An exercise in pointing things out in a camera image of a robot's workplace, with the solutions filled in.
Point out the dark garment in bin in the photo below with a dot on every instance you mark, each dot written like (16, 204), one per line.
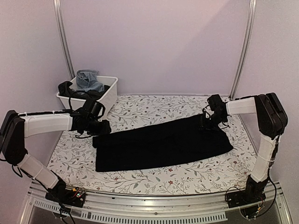
(65, 91)

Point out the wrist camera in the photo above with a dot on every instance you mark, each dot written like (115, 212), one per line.
(93, 109)
(215, 103)

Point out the right aluminium frame post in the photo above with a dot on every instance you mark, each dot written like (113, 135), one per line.
(245, 47)

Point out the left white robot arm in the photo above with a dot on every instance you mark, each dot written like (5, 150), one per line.
(17, 127)

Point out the left aluminium frame post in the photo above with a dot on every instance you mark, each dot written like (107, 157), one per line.
(63, 37)

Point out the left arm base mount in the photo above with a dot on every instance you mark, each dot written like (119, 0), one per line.
(60, 194)

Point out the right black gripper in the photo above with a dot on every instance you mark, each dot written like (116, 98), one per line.
(204, 118)

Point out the blue denim garment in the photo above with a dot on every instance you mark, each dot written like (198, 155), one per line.
(86, 80)

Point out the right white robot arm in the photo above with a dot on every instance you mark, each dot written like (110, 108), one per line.
(271, 118)

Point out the front aluminium rail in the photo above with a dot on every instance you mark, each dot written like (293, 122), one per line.
(116, 208)

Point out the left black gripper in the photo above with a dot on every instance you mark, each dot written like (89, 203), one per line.
(105, 129)

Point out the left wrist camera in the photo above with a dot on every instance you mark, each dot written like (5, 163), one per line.
(93, 109)

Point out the aluminium frame post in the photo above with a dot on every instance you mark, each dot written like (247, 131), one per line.
(245, 47)
(63, 37)

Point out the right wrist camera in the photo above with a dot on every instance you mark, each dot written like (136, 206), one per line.
(215, 103)

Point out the floral patterned table mat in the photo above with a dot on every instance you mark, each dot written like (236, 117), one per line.
(74, 159)

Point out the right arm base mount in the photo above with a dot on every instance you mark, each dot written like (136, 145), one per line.
(253, 193)

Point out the black t-shirt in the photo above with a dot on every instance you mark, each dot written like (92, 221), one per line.
(167, 144)

